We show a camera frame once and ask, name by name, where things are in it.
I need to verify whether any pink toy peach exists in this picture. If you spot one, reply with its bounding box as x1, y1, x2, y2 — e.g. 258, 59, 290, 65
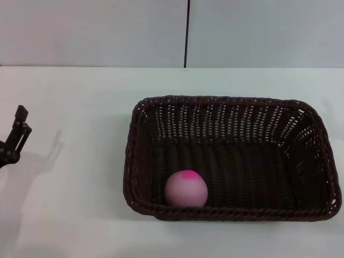
164, 169, 209, 208

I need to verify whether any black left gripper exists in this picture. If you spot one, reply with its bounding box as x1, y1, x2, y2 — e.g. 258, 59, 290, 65
0, 105, 33, 169

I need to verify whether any black vertical wall strip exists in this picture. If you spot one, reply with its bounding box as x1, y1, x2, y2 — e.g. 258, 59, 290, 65
184, 0, 191, 68

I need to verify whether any dark brown wicker basket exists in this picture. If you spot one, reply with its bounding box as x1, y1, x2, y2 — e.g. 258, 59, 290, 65
122, 94, 340, 223

